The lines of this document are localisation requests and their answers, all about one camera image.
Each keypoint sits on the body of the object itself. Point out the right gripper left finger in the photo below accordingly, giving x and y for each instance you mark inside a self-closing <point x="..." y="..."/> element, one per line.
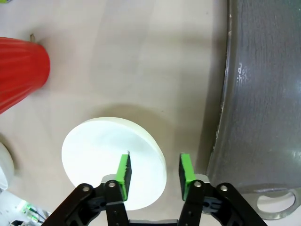
<point x="117" y="212"/>

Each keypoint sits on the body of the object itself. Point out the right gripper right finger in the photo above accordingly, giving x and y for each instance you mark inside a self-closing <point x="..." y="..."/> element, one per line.
<point x="195" y="212"/>

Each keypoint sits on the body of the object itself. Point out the white bowl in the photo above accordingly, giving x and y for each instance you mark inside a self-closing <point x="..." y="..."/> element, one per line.
<point x="98" y="153"/>
<point x="5" y="162"/>

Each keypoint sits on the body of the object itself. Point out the red plastic cup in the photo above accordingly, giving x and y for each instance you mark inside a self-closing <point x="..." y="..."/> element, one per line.
<point x="18" y="73"/>

